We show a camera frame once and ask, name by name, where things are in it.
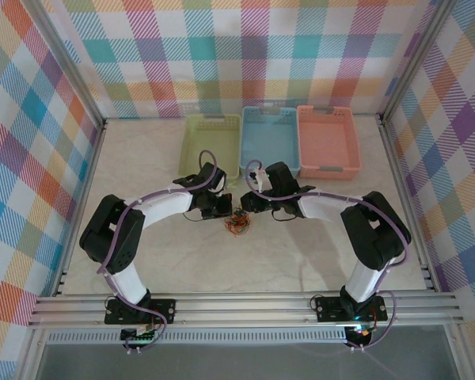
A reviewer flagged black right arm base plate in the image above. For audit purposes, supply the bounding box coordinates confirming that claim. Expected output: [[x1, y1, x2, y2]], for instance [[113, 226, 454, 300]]
[[314, 295, 389, 322]]

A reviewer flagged aluminium frame post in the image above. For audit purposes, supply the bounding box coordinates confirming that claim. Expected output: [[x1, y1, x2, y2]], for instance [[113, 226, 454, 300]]
[[378, 0, 460, 122], [25, 0, 106, 130]]

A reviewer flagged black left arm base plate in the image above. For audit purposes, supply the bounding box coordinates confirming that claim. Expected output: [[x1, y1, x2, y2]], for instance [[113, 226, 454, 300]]
[[104, 298, 177, 326]]

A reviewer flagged blue plastic basket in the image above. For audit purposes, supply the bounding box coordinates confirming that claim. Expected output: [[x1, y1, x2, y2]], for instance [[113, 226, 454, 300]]
[[239, 105, 302, 179]]

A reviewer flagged green plastic basket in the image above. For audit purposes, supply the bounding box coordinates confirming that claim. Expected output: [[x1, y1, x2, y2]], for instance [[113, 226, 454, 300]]
[[177, 114, 241, 188]]

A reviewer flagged aluminium mounting rail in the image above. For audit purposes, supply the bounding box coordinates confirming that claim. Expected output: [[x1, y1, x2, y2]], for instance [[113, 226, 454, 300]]
[[27, 292, 462, 329]]

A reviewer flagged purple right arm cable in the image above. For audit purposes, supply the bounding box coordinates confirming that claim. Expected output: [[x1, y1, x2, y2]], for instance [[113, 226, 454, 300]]
[[241, 159, 412, 352]]

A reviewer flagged pink plastic basket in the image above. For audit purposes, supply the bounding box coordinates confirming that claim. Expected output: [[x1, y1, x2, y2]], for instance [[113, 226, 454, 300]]
[[296, 104, 362, 181]]

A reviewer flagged thin red cable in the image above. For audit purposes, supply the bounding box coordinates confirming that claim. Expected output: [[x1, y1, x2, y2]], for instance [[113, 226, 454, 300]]
[[222, 213, 251, 238]]

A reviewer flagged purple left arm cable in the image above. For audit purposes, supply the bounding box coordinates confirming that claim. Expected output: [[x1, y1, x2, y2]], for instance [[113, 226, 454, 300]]
[[98, 150, 219, 355]]

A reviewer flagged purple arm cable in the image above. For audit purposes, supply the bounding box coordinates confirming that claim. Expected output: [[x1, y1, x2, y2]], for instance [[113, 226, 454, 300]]
[[98, 150, 219, 355], [241, 159, 412, 352]]

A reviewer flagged slotted grey cable duct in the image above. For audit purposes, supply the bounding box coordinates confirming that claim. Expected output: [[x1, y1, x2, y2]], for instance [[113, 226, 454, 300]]
[[47, 330, 349, 346]]

